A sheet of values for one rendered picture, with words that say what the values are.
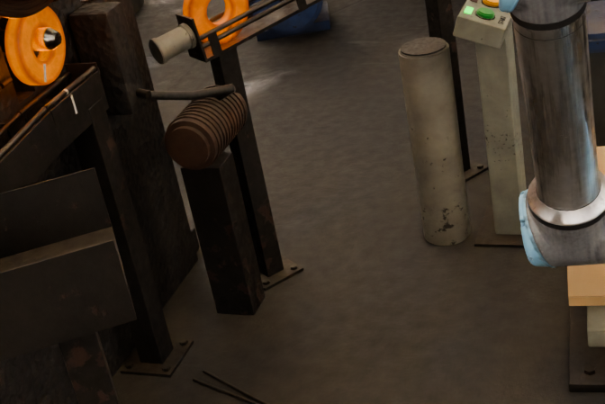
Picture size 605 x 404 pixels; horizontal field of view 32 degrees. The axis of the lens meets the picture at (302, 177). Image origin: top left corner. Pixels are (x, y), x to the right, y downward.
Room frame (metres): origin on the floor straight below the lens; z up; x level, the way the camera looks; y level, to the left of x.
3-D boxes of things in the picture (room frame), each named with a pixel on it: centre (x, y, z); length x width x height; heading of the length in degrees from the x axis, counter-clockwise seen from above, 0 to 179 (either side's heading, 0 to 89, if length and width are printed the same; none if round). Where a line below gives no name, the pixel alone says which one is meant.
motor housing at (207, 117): (2.23, 0.19, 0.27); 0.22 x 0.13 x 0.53; 156
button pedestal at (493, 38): (2.30, -0.50, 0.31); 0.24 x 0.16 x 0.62; 156
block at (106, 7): (2.20, 0.37, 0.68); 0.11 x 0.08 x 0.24; 66
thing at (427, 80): (2.33, -0.34, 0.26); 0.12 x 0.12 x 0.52
